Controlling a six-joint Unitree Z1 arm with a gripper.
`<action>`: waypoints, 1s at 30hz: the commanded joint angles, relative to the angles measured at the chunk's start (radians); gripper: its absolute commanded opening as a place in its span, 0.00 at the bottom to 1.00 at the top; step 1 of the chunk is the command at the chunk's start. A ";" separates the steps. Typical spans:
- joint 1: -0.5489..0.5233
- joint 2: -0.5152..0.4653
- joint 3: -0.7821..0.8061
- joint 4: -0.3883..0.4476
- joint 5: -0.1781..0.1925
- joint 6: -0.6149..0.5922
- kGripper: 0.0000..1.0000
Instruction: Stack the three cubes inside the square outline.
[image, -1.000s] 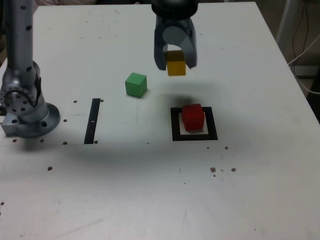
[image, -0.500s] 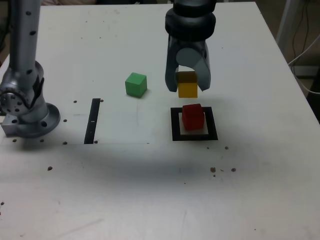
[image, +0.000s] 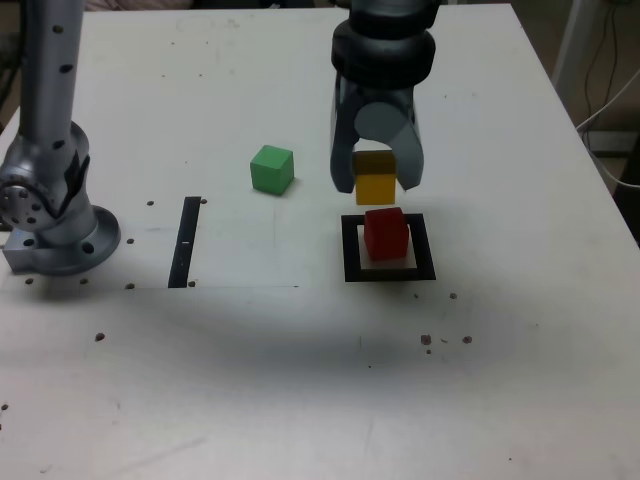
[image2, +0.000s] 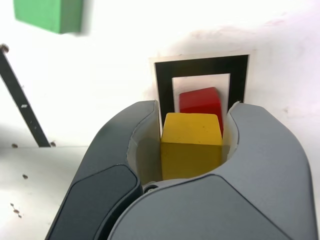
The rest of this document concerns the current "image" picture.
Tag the green cube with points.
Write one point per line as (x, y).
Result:
(270, 170)

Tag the red cube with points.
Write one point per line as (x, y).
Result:
(385, 240)

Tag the black background box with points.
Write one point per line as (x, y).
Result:
(612, 142)

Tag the black tape square outline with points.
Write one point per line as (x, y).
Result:
(350, 250)

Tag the black background object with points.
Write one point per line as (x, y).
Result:
(10, 55)

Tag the black tape strip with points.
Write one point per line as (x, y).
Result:
(182, 250)

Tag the yellow cube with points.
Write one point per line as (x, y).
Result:
(375, 190)

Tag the white metal post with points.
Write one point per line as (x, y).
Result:
(567, 40)

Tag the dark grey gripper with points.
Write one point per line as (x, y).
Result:
(385, 94)

